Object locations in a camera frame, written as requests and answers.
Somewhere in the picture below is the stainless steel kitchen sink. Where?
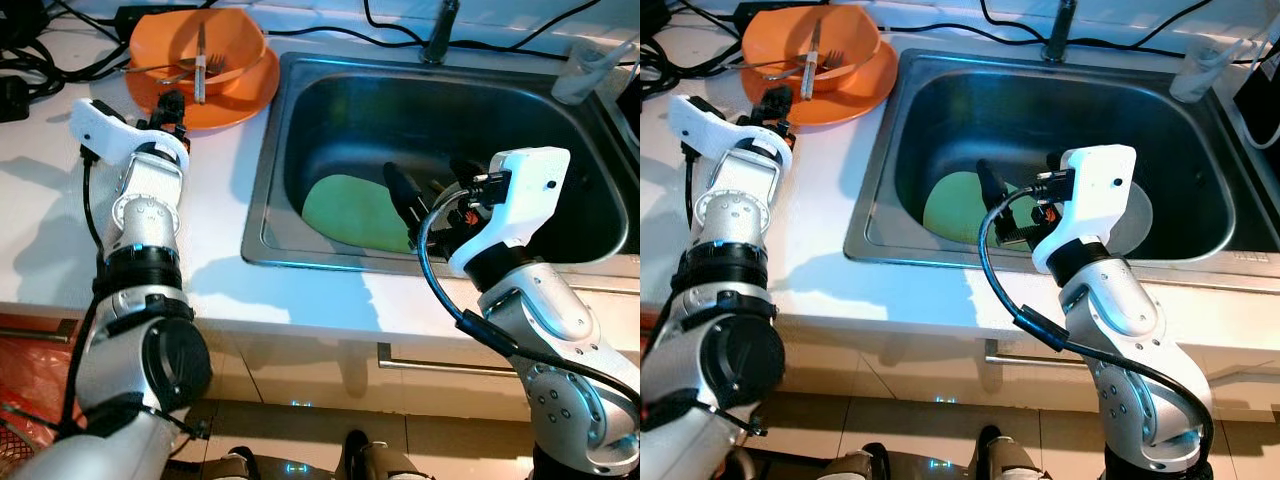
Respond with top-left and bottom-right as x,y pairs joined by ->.
240,50 -> 641,276
843,48 -> 1280,281

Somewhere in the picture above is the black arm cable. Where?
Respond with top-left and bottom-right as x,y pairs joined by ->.
977,170 -> 1216,471
55,148 -> 111,441
640,148 -> 706,401
418,172 -> 641,441

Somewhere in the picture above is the green plate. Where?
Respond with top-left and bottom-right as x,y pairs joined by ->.
300,172 -> 416,254
922,170 -> 1021,246

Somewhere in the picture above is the steel cabinet handle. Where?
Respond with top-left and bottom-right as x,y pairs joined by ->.
985,338 -> 1101,371
376,342 -> 526,379
0,318 -> 76,344

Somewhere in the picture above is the clear drinking glass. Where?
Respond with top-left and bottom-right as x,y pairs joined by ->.
1168,38 -> 1233,104
550,40 -> 613,106

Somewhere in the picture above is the right robot leg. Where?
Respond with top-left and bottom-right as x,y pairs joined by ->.
975,425 -> 1051,480
340,428 -> 433,480

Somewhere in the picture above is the white kitchen cabinet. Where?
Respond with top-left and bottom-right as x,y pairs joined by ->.
0,310 -> 641,426
640,310 -> 1280,426

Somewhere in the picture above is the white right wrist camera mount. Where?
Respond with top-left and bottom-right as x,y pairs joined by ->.
1032,145 -> 1139,273
448,147 -> 571,279

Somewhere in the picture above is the steel knife white handle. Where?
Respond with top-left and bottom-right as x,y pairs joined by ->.
193,20 -> 211,106
800,18 -> 823,101

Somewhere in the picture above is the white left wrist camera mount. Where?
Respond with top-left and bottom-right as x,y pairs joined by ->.
68,98 -> 191,171
667,95 -> 796,171

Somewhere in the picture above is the black power adapter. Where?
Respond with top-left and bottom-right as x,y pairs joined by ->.
115,3 -> 201,29
735,0 -> 816,21

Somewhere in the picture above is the black power strip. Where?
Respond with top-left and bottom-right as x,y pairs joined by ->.
0,75 -> 31,123

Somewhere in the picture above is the black power cable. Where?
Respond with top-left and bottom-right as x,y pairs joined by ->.
982,0 -> 1046,47
1075,0 -> 1213,51
198,15 -> 426,56
458,0 -> 603,56
812,10 -> 1046,51
362,0 -> 426,51

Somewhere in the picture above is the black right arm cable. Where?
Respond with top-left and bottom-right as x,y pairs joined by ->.
418,172 -> 641,441
977,170 -> 1216,471

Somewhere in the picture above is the orange plastic plate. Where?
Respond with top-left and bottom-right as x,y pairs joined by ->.
125,45 -> 281,131
735,40 -> 899,128

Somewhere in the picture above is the red plastic bag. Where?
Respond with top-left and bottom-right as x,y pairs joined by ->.
0,335 -> 81,451

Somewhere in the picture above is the white water hose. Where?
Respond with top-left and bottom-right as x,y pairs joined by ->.
1225,10 -> 1280,151

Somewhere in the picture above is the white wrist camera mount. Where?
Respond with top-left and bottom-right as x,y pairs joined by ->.
667,95 -> 796,171
448,147 -> 571,279
68,98 -> 191,171
1032,145 -> 1139,273

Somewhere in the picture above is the steel sink faucet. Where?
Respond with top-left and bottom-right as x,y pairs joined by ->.
420,0 -> 461,66
1040,0 -> 1079,63

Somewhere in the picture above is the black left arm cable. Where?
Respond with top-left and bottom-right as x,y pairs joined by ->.
55,148 -> 111,441
640,148 -> 706,401

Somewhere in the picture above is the white bowl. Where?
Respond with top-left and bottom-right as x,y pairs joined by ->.
1100,180 -> 1154,256

